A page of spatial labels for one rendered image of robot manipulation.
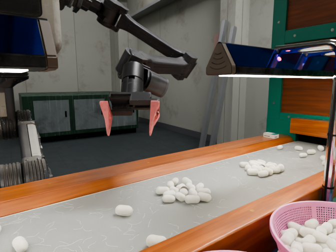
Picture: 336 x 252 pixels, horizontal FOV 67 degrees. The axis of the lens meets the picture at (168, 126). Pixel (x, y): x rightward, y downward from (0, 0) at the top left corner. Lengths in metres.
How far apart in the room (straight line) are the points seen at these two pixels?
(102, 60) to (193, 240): 7.09
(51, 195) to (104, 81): 6.79
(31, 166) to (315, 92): 1.18
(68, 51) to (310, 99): 6.46
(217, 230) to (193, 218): 0.10
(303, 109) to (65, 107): 4.20
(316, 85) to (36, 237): 1.21
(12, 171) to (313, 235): 0.75
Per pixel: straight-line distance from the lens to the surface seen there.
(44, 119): 4.93
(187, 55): 1.04
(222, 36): 3.84
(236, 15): 3.90
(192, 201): 0.63
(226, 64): 0.59
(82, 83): 7.26
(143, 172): 0.79
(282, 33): 1.44
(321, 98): 1.34
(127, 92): 0.63
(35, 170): 0.84
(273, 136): 1.29
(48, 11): 1.01
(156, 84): 0.70
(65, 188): 0.71
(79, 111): 5.01
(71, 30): 7.34
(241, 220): 0.54
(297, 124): 1.31
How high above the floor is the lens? 1.02
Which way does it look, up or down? 9 degrees down
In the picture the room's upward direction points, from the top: straight up
